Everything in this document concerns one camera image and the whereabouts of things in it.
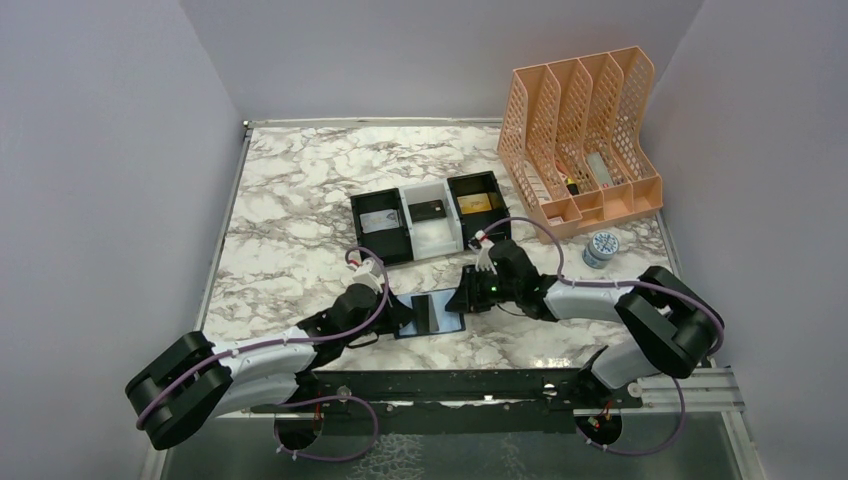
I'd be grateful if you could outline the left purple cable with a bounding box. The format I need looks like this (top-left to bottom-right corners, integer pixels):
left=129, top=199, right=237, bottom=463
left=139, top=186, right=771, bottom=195
left=135, top=246, right=392, bottom=463

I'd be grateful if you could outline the grey box in organizer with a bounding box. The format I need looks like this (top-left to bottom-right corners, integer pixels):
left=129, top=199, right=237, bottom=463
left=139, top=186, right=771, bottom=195
left=586, top=152, right=615, bottom=189

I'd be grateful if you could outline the gold credit card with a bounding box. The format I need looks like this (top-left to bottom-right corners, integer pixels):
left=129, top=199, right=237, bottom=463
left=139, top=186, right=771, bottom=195
left=457, top=193, right=493, bottom=215

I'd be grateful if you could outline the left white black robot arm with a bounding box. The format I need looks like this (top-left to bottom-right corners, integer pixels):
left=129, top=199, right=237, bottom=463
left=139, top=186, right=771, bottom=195
left=125, top=285, right=415, bottom=450

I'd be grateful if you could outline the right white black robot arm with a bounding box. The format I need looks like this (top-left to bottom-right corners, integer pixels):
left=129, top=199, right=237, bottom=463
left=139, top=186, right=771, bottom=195
left=445, top=240, right=724, bottom=402

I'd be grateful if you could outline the black white three-compartment tray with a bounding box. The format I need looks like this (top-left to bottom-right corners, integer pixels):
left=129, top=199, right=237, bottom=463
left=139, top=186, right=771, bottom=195
left=350, top=171, right=510, bottom=266

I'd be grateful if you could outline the small white blue jar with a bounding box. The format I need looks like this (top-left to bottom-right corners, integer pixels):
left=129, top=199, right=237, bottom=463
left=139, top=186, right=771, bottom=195
left=582, top=231, right=620, bottom=269

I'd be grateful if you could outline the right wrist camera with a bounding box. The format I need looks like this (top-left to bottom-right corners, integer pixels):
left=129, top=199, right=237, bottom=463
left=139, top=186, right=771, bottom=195
left=475, top=243, right=495, bottom=272

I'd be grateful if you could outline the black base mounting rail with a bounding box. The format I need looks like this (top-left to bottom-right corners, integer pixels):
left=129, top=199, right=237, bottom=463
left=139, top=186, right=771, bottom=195
left=291, top=367, right=643, bottom=410

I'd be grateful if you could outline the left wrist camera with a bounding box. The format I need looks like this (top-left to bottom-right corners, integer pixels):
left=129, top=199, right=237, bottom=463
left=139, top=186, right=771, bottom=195
left=352, top=258, right=385, bottom=292

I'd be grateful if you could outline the navy blue card holder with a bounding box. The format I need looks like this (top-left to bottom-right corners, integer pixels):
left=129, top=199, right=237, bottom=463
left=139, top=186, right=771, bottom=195
left=394, top=288, right=466, bottom=340

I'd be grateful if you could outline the black credit card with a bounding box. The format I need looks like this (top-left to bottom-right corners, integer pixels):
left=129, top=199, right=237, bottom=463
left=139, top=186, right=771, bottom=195
left=411, top=295, right=439, bottom=336
left=408, top=200, right=447, bottom=223

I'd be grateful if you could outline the yellow black item in organizer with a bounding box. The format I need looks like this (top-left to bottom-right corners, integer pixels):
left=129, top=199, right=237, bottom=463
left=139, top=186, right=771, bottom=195
left=565, top=177, right=580, bottom=196

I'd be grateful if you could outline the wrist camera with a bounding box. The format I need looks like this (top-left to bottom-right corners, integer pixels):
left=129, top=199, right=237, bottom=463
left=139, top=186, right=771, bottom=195
left=352, top=258, right=385, bottom=292
left=475, top=243, right=495, bottom=272

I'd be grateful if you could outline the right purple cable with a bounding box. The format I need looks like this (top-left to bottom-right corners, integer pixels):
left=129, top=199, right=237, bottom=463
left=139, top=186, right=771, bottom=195
left=471, top=217, right=727, bottom=458

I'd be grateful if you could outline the silver credit card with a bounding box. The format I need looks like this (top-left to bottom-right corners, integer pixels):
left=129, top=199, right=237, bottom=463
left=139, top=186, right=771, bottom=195
left=359, top=209, right=401, bottom=234

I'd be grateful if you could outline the orange plastic file organizer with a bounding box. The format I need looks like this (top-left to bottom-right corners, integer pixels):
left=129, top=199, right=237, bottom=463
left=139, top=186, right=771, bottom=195
left=497, top=46, right=664, bottom=243

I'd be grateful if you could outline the purple cable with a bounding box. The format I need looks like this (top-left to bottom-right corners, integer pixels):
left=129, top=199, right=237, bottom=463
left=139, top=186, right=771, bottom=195
left=471, top=217, right=727, bottom=458
left=135, top=246, right=392, bottom=463

